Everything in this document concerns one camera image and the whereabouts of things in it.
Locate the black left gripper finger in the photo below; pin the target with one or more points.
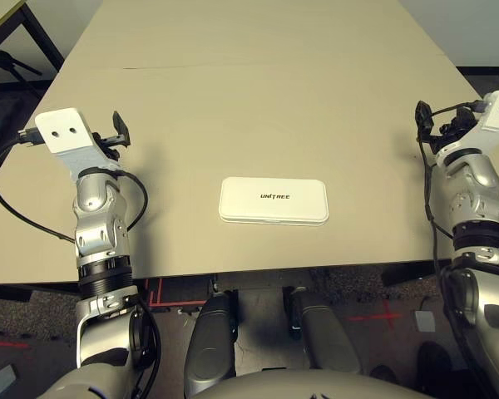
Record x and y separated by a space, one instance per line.
122 131

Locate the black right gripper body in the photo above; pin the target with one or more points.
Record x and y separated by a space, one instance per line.
457 122

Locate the black table underframe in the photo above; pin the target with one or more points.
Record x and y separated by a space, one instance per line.
416 274

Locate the black shoe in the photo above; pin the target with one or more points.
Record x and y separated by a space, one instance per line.
382 375
434 365

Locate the beige side table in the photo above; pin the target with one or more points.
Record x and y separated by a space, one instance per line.
0 12

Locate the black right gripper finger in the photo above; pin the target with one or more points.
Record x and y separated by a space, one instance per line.
424 118

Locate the grey robot torso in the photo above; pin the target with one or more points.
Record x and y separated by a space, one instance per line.
307 386

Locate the grey right robot leg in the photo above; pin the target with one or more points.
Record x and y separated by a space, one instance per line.
324 336

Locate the grey floor plate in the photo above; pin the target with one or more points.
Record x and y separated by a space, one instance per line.
425 321
4 380

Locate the black tripod stand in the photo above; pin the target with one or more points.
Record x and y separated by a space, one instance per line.
0 60

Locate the grey left robot leg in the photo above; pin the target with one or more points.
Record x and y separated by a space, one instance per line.
210 349

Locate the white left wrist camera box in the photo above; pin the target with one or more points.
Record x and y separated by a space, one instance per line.
62 129

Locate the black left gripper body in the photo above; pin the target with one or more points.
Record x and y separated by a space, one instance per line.
108 145

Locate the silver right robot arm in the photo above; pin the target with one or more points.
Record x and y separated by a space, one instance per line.
478 178

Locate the white Unitree pencil case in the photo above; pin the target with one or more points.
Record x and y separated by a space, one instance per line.
274 208

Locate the grey robot leg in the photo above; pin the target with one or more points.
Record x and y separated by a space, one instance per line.
324 336
210 349

